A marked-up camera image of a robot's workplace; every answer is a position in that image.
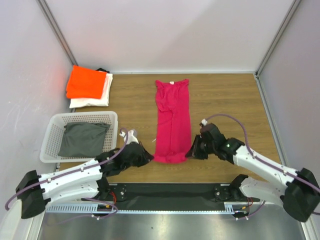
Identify white cable duct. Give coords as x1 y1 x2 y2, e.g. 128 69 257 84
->
45 201 249 215

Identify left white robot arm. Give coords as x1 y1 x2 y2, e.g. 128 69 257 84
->
15 142 154 219

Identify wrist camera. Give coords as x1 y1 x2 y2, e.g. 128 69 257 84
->
119 129 139 145
199 118 208 127

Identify orange folded t shirt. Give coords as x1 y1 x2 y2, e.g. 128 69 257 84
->
66 65 107 99

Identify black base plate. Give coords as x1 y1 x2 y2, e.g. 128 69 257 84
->
95 183 252 210

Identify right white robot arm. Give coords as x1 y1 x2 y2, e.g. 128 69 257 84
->
185 123 320 223

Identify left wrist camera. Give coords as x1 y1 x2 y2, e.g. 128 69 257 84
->
119 129 139 145

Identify pink t shirt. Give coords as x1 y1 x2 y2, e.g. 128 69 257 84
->
154 79 192 164

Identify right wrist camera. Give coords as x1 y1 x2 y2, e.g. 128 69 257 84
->
199 118 208 127

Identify black folded t shirt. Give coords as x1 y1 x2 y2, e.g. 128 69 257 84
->
96 67 110 74

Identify grey t shirt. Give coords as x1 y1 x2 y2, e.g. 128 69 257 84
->
58 122 111 158

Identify white folded t shirt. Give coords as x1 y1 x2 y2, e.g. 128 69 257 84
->
69 73 113 109

